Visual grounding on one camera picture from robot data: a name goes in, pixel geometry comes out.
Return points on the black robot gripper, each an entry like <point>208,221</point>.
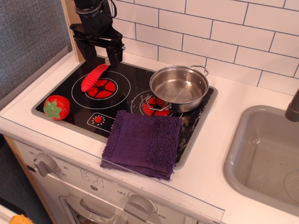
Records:
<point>95,29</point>

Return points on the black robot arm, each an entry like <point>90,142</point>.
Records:
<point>87,3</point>

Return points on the red toy strawberry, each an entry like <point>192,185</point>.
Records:
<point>56,107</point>

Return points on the purple folded towel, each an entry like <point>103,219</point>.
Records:
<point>143,144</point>

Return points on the red ribbed toy pepper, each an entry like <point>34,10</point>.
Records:
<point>92,77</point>

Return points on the black toy stovetop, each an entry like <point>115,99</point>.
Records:
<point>124,88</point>

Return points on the red stove dial button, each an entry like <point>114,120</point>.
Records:
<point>98,119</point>

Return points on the grey fabric panel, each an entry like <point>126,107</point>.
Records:
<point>33,37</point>

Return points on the stainless steel pot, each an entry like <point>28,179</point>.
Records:
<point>179,89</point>

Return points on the grey left oven knob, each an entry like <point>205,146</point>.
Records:
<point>44,164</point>

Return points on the grey oven knob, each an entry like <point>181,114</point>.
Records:
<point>44,164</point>
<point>139,207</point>

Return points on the white toy oven front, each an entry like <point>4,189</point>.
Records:
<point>74,195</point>

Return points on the grey right oven knob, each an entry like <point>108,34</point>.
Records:
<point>139,207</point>

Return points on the orange object at corner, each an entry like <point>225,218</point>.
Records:
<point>20,219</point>

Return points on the grey toy sink basin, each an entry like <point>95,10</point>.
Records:
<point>263,159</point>

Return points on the grey faucet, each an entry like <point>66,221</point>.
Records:
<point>292,111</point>

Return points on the wooden side post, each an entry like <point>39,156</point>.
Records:
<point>72,18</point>

